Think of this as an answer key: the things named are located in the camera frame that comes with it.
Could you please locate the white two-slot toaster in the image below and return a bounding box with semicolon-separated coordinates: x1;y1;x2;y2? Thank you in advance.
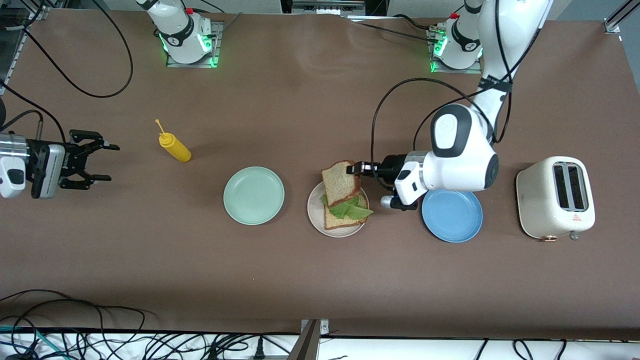
515;156;596;243

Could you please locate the black braided base cable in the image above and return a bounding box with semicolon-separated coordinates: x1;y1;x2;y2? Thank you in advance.
350;14;441;43

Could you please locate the mint green plate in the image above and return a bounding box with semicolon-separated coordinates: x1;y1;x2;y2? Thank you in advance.
223;166;286;226

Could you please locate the grey metal rack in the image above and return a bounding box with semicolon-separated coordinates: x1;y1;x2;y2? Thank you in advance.
280;0;388;18

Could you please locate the beige plate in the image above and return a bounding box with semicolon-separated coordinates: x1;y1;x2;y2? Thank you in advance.
307;180;371;238

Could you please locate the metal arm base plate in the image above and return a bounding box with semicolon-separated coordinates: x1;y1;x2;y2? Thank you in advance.
166;20;224;69
429;25;483;75

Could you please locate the green lettuce leaf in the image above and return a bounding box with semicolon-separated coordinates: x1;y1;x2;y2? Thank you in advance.
320;195;374;221

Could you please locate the black looped floor cable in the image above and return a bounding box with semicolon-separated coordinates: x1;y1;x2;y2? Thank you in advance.
0;289;156;360

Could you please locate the metal table edge bracket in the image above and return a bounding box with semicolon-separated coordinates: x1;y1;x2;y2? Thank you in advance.
287;318;331;360

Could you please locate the yellow squeeze bottle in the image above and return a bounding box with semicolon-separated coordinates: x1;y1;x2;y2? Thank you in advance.
154;118;193;164

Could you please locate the teal floor cable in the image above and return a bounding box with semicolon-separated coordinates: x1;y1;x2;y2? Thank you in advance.
0;325;68;360

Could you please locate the brown bread slice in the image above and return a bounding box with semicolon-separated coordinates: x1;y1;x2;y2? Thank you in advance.
321;160;362;207
324;196;370;231

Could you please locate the blue plate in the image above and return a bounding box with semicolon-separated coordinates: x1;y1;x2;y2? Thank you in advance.
421;189;484;244

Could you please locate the aluminium frame profile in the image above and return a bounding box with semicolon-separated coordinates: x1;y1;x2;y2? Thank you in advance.
602;0;640;35
0;5;51;101

